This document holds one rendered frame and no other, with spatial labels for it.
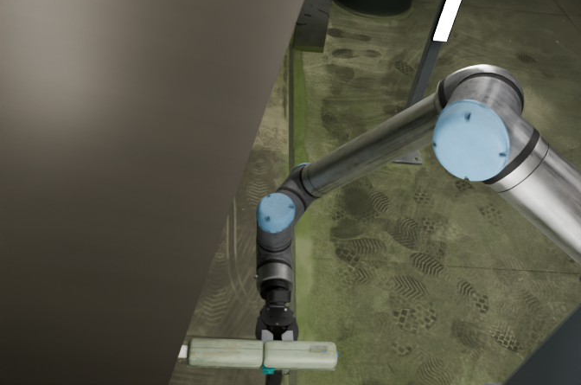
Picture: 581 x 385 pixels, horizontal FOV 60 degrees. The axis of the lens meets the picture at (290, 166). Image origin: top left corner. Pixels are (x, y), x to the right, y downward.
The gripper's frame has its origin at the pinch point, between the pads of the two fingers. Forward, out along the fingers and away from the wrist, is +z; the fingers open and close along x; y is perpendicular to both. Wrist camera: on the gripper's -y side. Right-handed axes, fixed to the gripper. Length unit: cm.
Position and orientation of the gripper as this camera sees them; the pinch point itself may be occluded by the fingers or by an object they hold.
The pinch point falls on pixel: (277, 364)
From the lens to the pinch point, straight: 114.5
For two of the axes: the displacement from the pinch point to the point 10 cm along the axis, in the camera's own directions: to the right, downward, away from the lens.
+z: 0.5, 6.8, -7.3
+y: -1.3, 7.3, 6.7
